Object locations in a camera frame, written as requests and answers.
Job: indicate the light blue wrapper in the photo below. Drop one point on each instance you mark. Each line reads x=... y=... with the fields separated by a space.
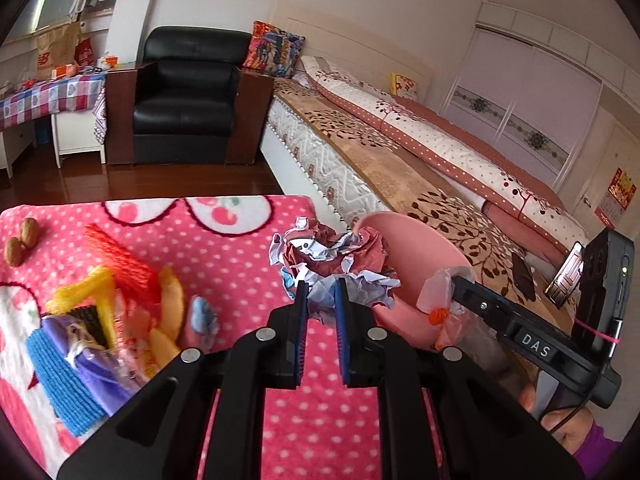
x=202 y=318

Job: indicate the black foam fruit net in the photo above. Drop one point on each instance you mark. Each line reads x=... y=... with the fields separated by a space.
x=87 y=324

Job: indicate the purple plastic wrapper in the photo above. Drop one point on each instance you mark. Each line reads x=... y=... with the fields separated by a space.
x=109 y=381

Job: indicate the bed with brown sheet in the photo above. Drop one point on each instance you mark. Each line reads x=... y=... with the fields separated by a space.
x=350 y=170

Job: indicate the pink plastic trash bin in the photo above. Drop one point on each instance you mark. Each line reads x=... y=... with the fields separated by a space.
x=417 y=252

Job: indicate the brown paper bag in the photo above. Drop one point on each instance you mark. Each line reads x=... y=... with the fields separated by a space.
x=56 y=48

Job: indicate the black remote on bed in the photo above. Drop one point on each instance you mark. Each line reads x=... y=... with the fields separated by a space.
x=522 y=277

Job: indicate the red white paper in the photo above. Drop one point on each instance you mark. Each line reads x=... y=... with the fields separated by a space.
x=318 y=256

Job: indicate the white pink floral quilt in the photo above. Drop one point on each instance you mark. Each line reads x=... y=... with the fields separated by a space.
x=523 y=207

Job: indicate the red wall calendar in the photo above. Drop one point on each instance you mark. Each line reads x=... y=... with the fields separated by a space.
x=616 y=199

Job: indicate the white wardrobe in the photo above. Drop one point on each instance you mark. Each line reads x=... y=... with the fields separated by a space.
x=554 y=103

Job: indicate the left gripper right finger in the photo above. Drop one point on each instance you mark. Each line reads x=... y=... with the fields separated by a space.
x=440 y=416

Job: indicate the red gift bag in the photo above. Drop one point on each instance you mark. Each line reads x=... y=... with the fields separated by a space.
x=84 y=55

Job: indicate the person's right hand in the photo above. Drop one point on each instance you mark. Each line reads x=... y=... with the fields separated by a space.
x=572 y=429

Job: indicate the white desk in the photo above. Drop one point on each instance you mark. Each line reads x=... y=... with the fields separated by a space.
x=72 y=133

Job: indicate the colourful patterned cushion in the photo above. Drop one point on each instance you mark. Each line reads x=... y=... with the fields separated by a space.
x=273 y=51

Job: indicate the smartphone on bed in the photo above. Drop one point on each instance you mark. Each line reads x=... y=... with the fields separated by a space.
x=567 y=278

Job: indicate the clear plastic bag orange tie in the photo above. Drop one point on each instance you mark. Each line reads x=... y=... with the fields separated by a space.
x=447 y=320

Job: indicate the yellow foam fruit net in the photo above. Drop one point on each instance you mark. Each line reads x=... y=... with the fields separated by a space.
x=99 y=287

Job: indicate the walnut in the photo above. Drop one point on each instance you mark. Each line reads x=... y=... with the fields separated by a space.
x=30 y=232
x=14 y=252

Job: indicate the yellow red pillow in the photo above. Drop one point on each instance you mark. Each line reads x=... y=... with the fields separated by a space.
x=404 y=86

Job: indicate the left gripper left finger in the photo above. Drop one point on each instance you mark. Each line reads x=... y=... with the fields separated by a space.
x=202 y=416

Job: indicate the black leather armchair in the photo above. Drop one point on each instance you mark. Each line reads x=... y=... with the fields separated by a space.
x=190 y=100

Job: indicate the plaid tablecloth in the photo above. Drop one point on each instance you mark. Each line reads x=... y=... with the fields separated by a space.
x=72 y=94

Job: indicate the pink polka dot blanket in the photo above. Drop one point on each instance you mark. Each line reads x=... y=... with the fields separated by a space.
x=218 y=249

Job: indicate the blue foam fruit net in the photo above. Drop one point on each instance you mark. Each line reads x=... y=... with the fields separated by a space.
x=71 y=400

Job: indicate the red foam fruit net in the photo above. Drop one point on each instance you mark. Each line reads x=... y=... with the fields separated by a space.
x=140 y=282

